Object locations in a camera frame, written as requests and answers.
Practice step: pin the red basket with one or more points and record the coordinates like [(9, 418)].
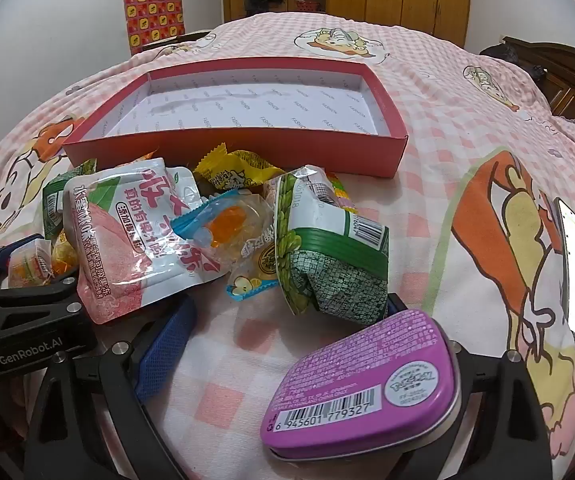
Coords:
[(308, 6)]

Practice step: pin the small silver gummy packet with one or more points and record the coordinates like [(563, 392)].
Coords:
[(30, 262)]

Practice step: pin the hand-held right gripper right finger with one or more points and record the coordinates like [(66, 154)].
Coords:
[(487, 390)]

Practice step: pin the clear blue orange candy packet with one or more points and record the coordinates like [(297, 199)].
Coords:
[(227, 230)]

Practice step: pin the white pink jelly pouch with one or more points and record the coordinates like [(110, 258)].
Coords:
[(127, 240)]

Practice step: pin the yellow corn snack packet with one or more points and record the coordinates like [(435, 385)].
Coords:
[(237, 170)]

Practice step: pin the dark wooden table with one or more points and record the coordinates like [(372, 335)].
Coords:
[(195, 35)]

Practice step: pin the small green snack packet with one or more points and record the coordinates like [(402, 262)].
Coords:
[(52, 205)]

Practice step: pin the red yellow patterned box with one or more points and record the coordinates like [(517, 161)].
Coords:
[(152, 15)]

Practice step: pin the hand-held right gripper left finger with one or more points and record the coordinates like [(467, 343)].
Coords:
[(162, 345)]

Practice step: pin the red cardboard box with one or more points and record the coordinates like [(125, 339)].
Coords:
[(247, 147)]

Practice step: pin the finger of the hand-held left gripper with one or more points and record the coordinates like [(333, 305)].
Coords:
[(15, 251), (42, 292)]

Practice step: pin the dark cloth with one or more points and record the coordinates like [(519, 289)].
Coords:
[(500, 55)]

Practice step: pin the pink checked cartoon blanket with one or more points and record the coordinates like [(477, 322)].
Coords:
[(467, 125)]

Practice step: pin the purple candy tin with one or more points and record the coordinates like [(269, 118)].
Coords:
[(357, 385)]

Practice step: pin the green pea snack packet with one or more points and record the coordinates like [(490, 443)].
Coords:
[(327, 260)]

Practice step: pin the dark wooden headboard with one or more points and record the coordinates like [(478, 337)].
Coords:
[(567, 85)]

